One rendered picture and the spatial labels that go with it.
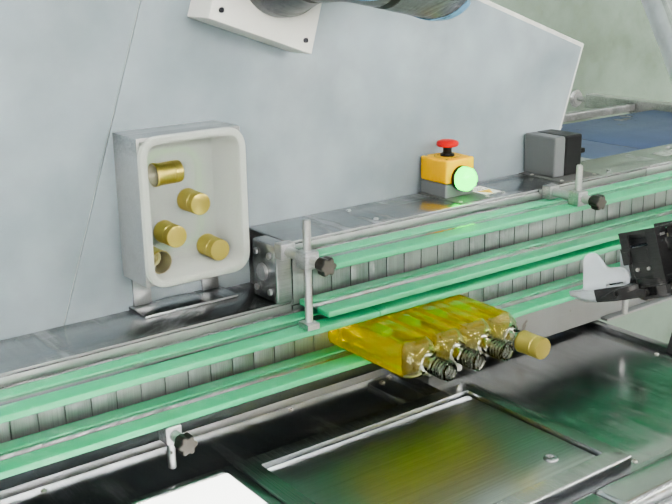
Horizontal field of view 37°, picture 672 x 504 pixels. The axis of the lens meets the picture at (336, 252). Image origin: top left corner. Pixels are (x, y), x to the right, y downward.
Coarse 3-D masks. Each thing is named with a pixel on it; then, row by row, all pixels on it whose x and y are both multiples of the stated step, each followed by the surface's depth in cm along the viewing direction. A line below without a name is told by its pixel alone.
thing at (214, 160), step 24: (144, 144) 139; (168, 144) 149; (192, 144) 151; (216, 144) 152; (240, 144) 148; (144, 168) 139; (192, 168) 152; (216, 168) 154; (240, 168) 149; (144, 192) 140; (168, 192) 151; (216, 192) 155; (240, 192) 150; (144, 216) 141; (168, 216) 151; (192, 216) 154; (216, 216) 156; (240, 216) 151; (144, 240) 142; (192, 240) 155; (240, 240) 153; (192, 264) 152; (216, 264) 152; (240, 264) 153
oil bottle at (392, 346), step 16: (368, 320) 155; (384, 320) 155; (336, 336) 159; (352, 336) 155; (368, 336) 152; (384, 336) 149; (400, 336) 148; (416, 336) 148; (352, 352) 157; (368, 352) 153; (384, 352) 149; (400, 352) 146; (416, 352) 145; (432, 352) 146; (384, 368) 151; (400, 368) 147; (416, 368) 145
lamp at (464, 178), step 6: (456, 168) 178; (462, 168) 177; (468, 168) 177; (456, 174) 177; (462, 174) 176; (468, 174) 176; (474, 174) 177; (456, 180) 177; (462, 180) 176; (468, 180) 176; (474, 180) 177; (456, 186) 178; (462, 186) 177; (468, 186) 177; (474, 186) 178
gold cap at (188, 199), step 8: (184, 192) 151; (192, 192) 150; (200, 192) 150; (184, 200) 150; (192, 200) 148; (200, 200) 149; (208, 200) 150; (184, 208) 151; (192, 208) 149; (200, 208) 149; (208, 208) 150
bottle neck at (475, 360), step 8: (456, 344) 149; (456, 352) 147; (464, 352) 146; (472, 352) 146; (480, 352) 145; (456, 360) 148; (464, 360) 146; (472, 360) 145; (480, 360) 147; (472, 368) 145; (480, 368) 146
